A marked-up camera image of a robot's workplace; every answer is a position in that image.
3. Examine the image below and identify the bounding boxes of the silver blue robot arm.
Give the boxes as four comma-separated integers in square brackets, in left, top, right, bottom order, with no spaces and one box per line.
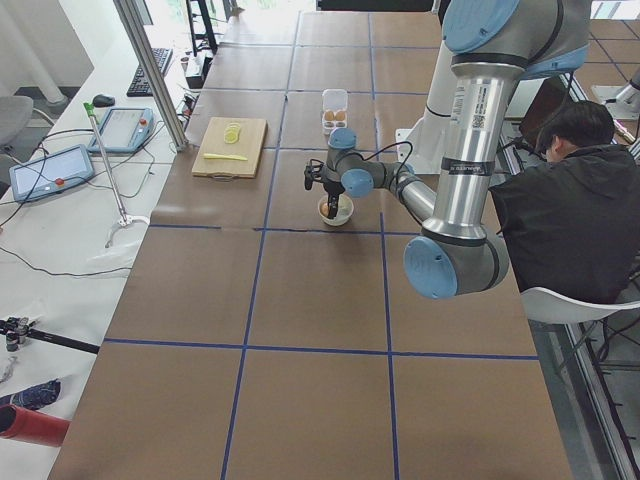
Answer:
[305,1,591,299]

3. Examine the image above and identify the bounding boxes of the person in black jacket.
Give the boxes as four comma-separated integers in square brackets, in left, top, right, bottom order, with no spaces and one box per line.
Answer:
[490,101,639,304]

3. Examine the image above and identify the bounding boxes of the black keyboard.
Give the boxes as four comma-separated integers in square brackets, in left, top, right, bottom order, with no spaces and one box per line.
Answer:
[125,47,174,98]

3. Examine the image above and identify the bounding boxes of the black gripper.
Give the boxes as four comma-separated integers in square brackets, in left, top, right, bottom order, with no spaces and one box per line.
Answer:
[323,181,343,219]

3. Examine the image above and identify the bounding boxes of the white bowl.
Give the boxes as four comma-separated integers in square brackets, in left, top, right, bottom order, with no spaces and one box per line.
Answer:
[317,195,354,227]

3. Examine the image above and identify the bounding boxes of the aluminium frame post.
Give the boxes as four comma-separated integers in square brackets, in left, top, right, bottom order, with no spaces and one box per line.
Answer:
[113,0,188,152]

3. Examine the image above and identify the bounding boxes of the red bottle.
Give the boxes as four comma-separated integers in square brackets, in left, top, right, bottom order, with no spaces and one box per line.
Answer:
[1,405,70,447]

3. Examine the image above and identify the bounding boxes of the clear plastic egg box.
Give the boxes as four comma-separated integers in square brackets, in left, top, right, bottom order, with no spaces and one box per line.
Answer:
[321,89,348,135]

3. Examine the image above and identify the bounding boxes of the reacher grabber stick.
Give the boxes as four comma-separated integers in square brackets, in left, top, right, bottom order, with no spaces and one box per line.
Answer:
[83,102,150,248]

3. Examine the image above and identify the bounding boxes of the yellow plastic knife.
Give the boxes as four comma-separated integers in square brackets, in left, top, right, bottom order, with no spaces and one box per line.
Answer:
[203,153,248,161]

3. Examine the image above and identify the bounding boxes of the black tripod clamp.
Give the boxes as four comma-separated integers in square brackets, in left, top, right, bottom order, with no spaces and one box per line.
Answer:
[1,317,100,354]

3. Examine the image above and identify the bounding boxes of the blue teach pendant near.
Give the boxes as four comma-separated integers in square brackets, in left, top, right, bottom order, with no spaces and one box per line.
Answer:
[9,145,94,203]

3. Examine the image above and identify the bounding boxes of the black computer mouse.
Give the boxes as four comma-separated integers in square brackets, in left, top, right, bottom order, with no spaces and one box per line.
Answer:
[92,94,115,108]

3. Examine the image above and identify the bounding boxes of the white chair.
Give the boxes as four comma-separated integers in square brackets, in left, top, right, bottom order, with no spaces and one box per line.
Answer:
[519,287,640,371]

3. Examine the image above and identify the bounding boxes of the blue teach pendant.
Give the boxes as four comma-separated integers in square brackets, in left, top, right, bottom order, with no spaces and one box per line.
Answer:
[9,145,94,203]
[99,107,154,156]

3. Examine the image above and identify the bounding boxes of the blue teach pendant far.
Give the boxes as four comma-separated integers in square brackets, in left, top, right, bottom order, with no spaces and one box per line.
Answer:
[99,107,154,156]

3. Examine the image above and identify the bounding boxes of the wooden cutting board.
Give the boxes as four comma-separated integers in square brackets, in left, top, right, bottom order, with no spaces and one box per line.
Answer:
[191,117,267,178]

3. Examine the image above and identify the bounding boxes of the yellow lemon slices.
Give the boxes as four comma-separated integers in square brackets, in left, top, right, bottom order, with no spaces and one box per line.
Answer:
[223,122,242,144]

